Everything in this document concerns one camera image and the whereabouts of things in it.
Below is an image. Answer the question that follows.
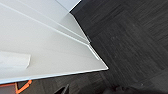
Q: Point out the white folded cloth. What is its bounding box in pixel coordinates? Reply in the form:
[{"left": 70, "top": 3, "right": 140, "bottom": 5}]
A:
[{"left": 0, "top": 51, "right": 32, "bottom": 71}]

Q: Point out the orange folding frame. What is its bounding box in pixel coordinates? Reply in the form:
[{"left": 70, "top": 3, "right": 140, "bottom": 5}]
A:
[{"left": 0, "top": 79, "right": 33, "bottom": 94}]

